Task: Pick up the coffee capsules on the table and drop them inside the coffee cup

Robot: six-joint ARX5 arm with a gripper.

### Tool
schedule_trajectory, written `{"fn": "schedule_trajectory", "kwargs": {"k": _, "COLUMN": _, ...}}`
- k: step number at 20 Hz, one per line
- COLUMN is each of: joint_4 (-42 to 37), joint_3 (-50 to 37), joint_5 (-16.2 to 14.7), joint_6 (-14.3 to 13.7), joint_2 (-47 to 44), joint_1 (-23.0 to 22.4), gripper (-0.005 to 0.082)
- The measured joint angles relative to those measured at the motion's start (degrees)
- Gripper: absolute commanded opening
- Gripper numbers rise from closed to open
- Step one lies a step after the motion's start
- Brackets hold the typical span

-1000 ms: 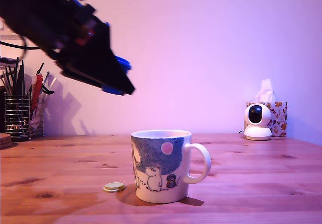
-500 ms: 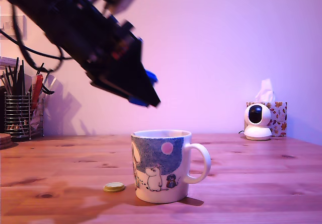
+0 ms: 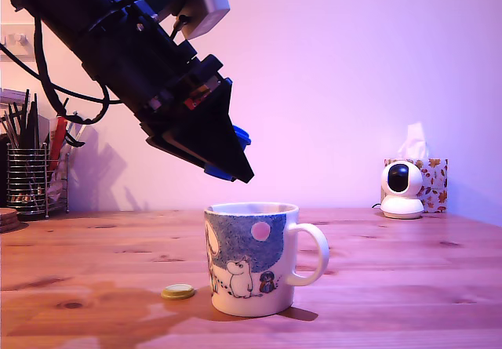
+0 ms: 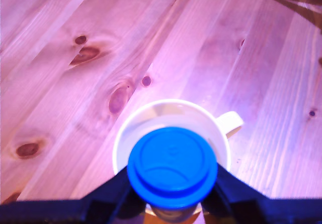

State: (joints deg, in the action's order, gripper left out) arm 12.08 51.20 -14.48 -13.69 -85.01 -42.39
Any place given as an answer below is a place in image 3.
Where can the white ledge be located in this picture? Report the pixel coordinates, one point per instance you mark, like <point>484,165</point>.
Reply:
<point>9,96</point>

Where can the white tissue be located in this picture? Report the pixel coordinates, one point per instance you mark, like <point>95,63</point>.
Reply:
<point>414,145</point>

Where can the metal tongs with black head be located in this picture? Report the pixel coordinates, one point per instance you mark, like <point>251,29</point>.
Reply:
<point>76,144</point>

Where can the leaf print tissue box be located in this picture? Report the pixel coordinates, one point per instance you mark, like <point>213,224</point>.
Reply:
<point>436,184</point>

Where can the thin long black stick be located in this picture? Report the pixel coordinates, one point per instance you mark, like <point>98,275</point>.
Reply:
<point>26,117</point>

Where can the white cartoon print mug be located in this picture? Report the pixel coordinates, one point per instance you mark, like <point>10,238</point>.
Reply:
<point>251,255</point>

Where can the gold coffee capsule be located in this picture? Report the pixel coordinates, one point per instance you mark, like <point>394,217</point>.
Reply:
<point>178,291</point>

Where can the cork coaster stack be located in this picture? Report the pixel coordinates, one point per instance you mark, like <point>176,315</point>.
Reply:
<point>6,219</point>

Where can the crumpled clear plastic bag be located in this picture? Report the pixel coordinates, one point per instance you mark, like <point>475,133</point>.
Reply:
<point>57,184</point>

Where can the red white paper sleeve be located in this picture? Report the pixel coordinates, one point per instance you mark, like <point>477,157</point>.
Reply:
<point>58,141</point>

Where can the wide black spatula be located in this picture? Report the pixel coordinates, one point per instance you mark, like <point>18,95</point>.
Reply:
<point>35,129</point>

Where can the blue coffee capsule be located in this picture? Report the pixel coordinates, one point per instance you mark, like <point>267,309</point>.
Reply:
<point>241,135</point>

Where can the black box behind rack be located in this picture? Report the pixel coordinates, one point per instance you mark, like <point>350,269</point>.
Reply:
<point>3,168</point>

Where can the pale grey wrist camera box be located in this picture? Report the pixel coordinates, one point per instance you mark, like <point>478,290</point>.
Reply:
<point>208,8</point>

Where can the white wall switch plate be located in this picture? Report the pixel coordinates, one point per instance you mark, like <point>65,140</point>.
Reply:
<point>19,51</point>

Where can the small white round camera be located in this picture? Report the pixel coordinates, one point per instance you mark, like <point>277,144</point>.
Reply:
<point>412,208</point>

